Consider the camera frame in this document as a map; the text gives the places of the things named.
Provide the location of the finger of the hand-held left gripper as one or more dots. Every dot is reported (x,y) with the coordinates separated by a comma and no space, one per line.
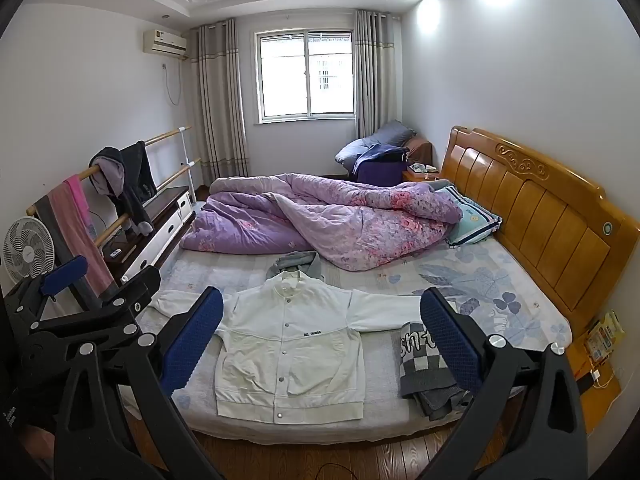
(65,271)
(142,285)

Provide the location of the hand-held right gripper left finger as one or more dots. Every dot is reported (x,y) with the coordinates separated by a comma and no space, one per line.
(192,345)

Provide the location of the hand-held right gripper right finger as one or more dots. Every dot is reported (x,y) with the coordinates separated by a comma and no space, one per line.
(452,340)

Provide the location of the white button-up jacket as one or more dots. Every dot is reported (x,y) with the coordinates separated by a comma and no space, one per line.
(280,360)

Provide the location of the white remote control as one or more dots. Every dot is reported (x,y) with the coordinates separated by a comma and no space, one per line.
(115,253)

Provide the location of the grey checkered sweater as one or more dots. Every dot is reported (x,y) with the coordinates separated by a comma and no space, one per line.
(425,375)

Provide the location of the white standing fan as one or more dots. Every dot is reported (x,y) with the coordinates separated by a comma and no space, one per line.
(25,250)

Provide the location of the pink and grey towel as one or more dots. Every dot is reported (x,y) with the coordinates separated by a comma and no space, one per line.
(80,225)

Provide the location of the bed with floral sheet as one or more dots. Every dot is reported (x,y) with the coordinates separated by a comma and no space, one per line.
(450,280)

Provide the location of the white and dark cabinet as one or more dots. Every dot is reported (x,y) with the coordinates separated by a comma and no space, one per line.
(165,220)

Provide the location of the dark jacket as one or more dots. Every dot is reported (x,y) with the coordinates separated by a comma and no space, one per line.
(137,185)

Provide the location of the lilac garment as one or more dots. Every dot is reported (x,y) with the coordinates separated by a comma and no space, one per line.
(111,177)

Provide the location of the blue patterned pillow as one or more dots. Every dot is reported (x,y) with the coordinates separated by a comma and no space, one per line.
(475,220)

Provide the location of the grey hoodie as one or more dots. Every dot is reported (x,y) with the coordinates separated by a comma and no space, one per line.
(300,262)

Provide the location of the white charger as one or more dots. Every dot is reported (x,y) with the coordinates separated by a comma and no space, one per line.
(596,376)

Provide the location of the wooden bar rack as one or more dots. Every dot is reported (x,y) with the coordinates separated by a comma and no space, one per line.
(165,135)

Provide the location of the orange wooden nightstand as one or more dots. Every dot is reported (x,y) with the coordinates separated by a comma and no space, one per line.
(592,405)

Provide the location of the yellow packet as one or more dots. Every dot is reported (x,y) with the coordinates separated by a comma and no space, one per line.
(607,332)

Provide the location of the wooden headboard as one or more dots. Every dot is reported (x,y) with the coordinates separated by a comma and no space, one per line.
(540,210)

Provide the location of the purple floral quilt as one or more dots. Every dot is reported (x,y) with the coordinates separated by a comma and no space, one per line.
(350,220)

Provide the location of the dark purple cloth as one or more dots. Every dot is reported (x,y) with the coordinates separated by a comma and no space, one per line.
(375,170)

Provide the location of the brown armchair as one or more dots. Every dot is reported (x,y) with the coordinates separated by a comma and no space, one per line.
(420,150)

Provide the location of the grey beige curtain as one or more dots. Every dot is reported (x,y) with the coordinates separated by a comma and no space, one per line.
(372,85)
(220,105)

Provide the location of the pile of pillows on chair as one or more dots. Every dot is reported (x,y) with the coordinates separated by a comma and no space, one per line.
(380,140)

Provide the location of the white air conditioner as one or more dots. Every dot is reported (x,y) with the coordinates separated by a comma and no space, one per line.
(165,44)

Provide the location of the window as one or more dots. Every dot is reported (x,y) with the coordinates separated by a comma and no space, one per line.
(305,77)

